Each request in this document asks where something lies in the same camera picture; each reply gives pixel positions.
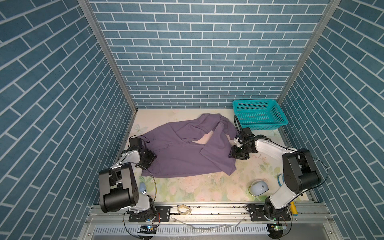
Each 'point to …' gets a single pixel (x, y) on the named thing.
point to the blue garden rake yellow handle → (292, 205)
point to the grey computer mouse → (258, 187)
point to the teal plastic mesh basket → (259, 114)
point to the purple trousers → (178, 155)
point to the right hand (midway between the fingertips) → (231, 154)
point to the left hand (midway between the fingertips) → (154, 157)
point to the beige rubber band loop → (187, 212)
